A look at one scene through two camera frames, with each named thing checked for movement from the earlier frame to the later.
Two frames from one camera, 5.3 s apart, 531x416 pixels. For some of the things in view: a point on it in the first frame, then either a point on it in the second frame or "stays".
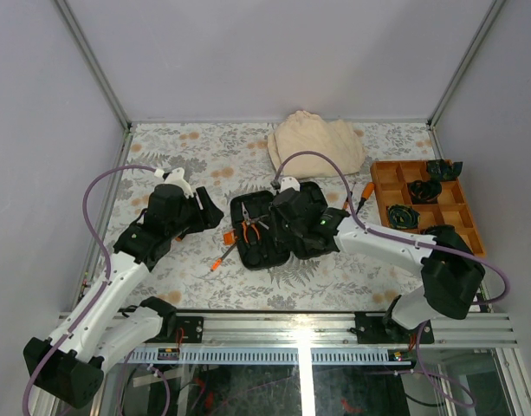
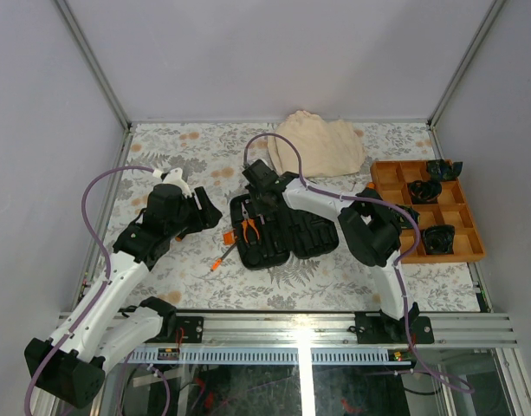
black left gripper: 210,217 stays
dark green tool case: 298,221 stays
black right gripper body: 285,230 to 260,204
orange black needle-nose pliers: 246,222 stays
